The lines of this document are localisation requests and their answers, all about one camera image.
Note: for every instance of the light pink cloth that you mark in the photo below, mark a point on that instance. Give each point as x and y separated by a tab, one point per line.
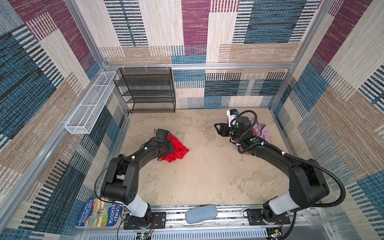
261	130

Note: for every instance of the red cloth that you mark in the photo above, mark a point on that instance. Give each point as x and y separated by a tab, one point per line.
177	150

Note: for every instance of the white wire basket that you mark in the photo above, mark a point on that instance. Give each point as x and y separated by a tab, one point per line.
90	108

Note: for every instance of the maroon cloth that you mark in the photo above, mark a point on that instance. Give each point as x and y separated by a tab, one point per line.
247	151

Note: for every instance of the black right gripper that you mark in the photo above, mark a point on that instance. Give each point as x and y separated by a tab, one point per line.
223	128

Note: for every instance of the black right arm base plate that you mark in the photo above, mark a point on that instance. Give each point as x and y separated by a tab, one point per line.
260	217

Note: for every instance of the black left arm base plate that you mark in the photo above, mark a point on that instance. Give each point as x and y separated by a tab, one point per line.
157	220

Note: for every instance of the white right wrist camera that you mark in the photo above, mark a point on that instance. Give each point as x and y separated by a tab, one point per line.
232	115

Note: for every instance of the treehouse picture book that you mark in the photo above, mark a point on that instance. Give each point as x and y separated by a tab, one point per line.
99	214

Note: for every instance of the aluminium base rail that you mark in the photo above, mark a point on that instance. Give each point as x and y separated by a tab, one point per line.
228	225

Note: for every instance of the black mesh shelf rack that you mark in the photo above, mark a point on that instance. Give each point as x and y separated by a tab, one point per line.
147	90

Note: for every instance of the blue-grey oval pad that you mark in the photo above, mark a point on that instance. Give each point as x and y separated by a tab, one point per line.
201	214

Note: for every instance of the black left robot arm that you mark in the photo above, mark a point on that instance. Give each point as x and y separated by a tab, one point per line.
121	180

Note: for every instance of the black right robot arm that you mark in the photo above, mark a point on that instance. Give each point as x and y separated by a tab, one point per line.
307	184

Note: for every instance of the clear tape roll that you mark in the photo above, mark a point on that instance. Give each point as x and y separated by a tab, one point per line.
315	216

